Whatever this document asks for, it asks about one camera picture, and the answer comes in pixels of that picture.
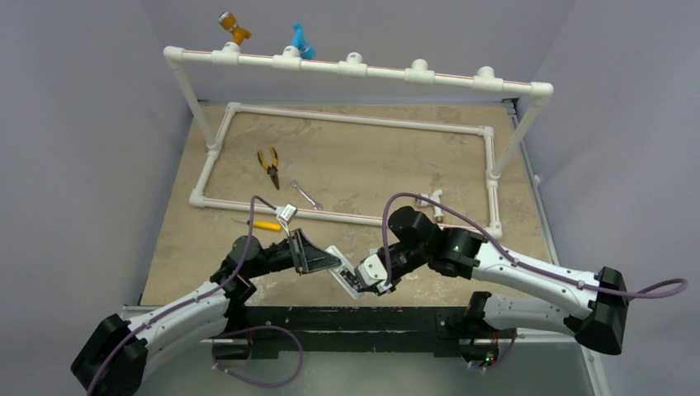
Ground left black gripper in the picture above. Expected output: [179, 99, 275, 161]
[245, 229, 340, 280]

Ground white remote control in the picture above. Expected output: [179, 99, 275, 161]
[326, 245, 362, 300]

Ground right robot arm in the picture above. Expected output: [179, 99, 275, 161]
[376, 206, 629, 356]

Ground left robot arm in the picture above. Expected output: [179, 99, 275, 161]
[70, 229, 348, 395]

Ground silver open-end wrench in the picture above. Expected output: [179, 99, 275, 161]
[291, 180, 324, 210]

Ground white PVC tap fitting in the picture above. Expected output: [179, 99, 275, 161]
[414, 189, 444, 224]

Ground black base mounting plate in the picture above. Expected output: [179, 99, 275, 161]
[211, 306, 514, 363]

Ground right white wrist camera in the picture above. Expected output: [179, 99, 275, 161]
[354, 253, 392, 295]

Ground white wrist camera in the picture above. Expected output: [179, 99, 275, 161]
[354, 253, 392, 295]
[275, 204, 298, 234]

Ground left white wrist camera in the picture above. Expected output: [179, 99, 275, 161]
[275, 204, 298, 234]

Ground yellow handled screwdriver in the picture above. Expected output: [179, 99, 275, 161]
[234, 219, 283, 232]

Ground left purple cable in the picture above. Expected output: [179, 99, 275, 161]
[85, 196, 305, 396]

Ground yellow handled pliers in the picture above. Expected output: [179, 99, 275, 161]
[258, 146, 280, 190]

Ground aluminium extrusion rail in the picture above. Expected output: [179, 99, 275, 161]
[111, 304, 598, 346]

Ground white PVC pipe frame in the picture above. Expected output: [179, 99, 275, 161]
[163, 42, 554, 238]

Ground blue hose nozzle fitting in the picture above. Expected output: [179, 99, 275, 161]
[291, 22, 316, 60]

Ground orange hose nozzle fitting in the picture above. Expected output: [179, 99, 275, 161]
[218, 12, 252, 45]

